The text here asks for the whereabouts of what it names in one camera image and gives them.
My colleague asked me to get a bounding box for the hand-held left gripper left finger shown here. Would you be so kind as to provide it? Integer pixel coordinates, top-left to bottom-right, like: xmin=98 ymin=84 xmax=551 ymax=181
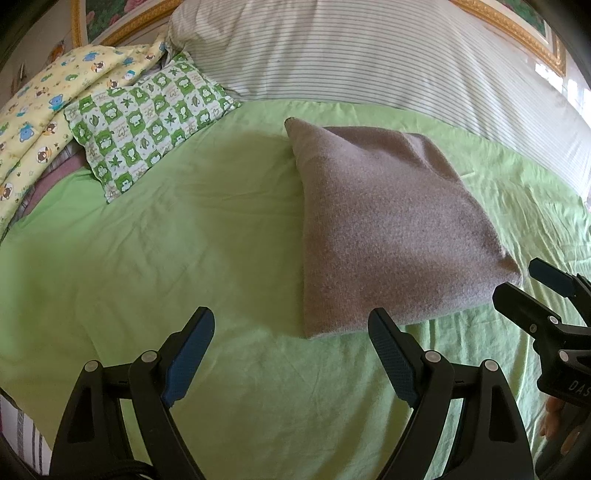
xmin=48 ymin=307 xmax=215 ymax=480

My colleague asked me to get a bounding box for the light green bed sheet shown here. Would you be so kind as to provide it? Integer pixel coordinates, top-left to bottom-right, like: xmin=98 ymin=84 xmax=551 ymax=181
xmin=0 ymin=99 xmax=587 ymax=480

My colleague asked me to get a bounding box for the green checked leaf-print pillow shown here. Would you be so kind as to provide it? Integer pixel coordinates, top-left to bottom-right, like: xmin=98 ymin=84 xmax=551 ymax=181
xmin=64 ymin=51 xmax=243 ymax=204

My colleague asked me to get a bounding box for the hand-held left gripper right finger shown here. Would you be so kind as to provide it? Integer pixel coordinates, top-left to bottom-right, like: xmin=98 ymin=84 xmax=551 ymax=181
xmin=368 ymin=308 xmax=532 ymax=480

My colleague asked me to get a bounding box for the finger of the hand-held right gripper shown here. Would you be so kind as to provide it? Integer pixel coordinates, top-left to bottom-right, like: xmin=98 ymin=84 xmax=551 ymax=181
xmin=493 ymin=282 xmax=563 ymax=342
xmin=529 ymin=258 xmax=591 ymax=319

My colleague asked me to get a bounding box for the mauve cloth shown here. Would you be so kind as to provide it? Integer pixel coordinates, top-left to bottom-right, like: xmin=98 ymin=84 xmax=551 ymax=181
xmin=18 ymin=152 xmax=90 ymax=217

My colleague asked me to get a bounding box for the person's right hand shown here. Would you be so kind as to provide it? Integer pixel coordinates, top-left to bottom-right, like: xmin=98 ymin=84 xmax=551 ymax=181
xmin=539 ymin=396 xmax=578 ymax=455

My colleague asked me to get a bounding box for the white striped bolster pillow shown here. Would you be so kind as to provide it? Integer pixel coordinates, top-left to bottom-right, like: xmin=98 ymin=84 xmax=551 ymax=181
xmin=166 ymin=0 xmax=591 ymax=204

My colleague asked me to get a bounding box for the white and purple striped cloth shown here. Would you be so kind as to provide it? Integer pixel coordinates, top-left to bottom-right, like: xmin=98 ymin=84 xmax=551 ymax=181
xmin=0 ymin=392 xmax=49 ymax=476

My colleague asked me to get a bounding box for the yellow cartoon-print blanket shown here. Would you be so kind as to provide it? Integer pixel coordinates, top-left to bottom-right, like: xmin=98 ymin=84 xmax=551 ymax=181
xmin=0 ymin=39 xmax=174 ymax=232

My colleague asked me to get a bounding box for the grey-beige knit sweater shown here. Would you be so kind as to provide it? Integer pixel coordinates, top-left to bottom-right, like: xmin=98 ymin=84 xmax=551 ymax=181
xmin=284 ymin=117 xmax=525 ymax=340

